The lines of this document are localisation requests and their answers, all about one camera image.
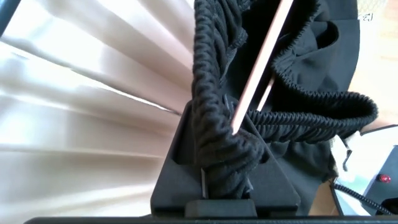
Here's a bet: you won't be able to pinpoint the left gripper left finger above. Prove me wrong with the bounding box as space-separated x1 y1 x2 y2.
150 101 208 216

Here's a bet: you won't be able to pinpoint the beige curtain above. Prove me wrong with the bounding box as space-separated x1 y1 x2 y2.
0 0 200 218

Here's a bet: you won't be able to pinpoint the black drawstring shorts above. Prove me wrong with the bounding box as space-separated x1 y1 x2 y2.
190 0 379 217

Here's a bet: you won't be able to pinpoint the black coiled cable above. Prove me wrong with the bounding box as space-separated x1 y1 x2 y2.
332 182 396 216

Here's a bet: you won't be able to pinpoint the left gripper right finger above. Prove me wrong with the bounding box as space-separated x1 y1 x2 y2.
245 141 302 216

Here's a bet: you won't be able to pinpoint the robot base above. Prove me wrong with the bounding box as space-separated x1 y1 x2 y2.
329 124 398 217

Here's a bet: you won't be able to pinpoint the pink clothes hanger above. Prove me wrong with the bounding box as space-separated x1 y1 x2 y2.
231 0 295 136

